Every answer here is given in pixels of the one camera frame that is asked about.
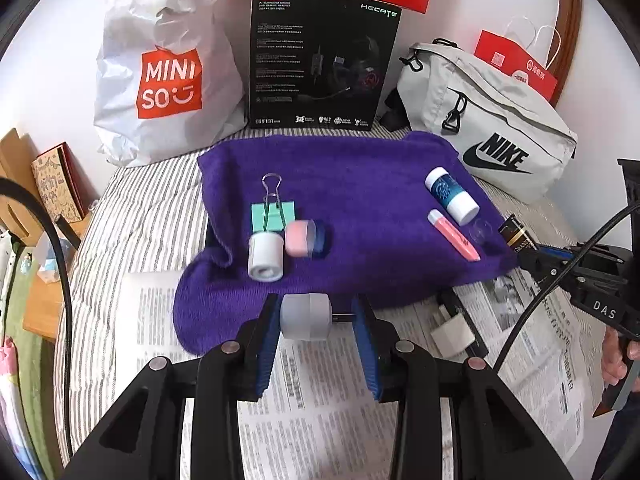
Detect blue and white bottle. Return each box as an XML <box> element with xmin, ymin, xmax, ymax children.
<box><xmin>425</xmin><ymin>167</ymin><xmax>481</xmax><ymax>226</ymax></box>

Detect teal binder clip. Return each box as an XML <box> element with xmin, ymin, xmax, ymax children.
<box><xmin>250</xmin><ymin>173</ymin><xmax>297</xmax><ymax>233</ymax></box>

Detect black headset box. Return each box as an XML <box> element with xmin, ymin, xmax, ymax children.
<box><xmin>247</xmin><ymin>0</ymin><xmax>401</xmax><ymax>132</ymax></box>

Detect person's right hand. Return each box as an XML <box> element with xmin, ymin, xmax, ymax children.
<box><xmin>601</xmin><ymin>327</ymin><xmax>632</xmax><ymax>387</ymax></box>

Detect pink and blue jar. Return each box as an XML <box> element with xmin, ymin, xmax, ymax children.
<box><xmin>284</xmin><ymin>219</ymin><xmax>328</xmax><ymax>260</ymax></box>

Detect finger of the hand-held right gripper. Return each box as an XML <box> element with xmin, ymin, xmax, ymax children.
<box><xmin>534</xmin><ymin>243</ymin><xmax>626</xmax><ymax>277</ymax></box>
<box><xmin>516</xmin><ymin>251</ymin><xmax>586</xmax><ymax>292</ymax></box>

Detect pastel printed cloth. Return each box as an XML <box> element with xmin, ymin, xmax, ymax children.
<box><xmin>0</xmin><ymin>340</ymin><xmax>46</xmax><ymax>480</ymax></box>

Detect newspaper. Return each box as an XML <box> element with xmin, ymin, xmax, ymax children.
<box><xmin>115</xmin><ymin>260</ymin><xmax>601</xmax><ymax>480</ymax></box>

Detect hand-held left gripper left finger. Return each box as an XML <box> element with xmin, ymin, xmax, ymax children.
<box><xmin>62</xmin><ymin>294</ymin><xmax>283</xmax><ymax>480</ymax></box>

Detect white shopping bag orange logo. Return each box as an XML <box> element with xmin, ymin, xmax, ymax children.
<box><xmin>94</xmin><ymin>0</ymin><xmax>248</xmax><ymax>168</ymax></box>

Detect pink tube white cap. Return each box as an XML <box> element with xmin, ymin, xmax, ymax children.
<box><xmin>426</xmin><ymin>209</ymin><xmax>482</xmax><ymax>262</ymax></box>

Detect red paper bag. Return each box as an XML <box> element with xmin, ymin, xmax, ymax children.
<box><xmin>473</xmin><ymin>15</ymin><xmax>563</xmax><ymax>108</ymax></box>

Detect white charger plug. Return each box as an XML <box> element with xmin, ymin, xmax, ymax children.
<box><xmin>430</xmin><ymin>312</ymin><xmax>476</xmax><ymax>358</ymax></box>

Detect translucent white bottle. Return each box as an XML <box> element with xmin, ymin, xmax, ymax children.
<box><xmin>279</xmin><ymin>292</ymin><xmax>357</xmax><ymax>343</ymax></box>

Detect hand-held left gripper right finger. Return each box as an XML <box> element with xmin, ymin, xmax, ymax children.
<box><xmin>350</xmin><ymin>294</ymin><xmax>576</xmax><ymax>480</ymax></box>

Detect black and gold box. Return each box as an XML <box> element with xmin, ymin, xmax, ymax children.
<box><xmin>497</xmin><ymin>214</ymin><xmax>538</xmax><ymax>253</ymax></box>

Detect brown wooden frame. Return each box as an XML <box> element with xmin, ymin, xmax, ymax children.
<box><xmin>555</xmin><ymin>0</ymin><xmax>586</xmax><ymax>106</ymax></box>

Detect kraft notebook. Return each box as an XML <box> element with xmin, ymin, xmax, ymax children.
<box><xmin>31</xmin><ymin>144</ymin><xmax>88</xmax><ymax>223</ymax></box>

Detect clear plastic cap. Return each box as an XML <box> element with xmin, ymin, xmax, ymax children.
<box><xmin>467</xmin><ymin>219</ymin><xmax>493</xmax><ymax>246</ymax></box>

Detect purple towel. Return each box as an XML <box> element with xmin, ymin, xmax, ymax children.
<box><xmin>172</xmin><ymin>130</ymin><xmax>518</xmax><ymax>356</ymax></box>

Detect grey waist bag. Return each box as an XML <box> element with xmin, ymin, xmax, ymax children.
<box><xmin>397</xmin><ymin>39</ymin><xmax>578</xmax><ymax>205</ymax></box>

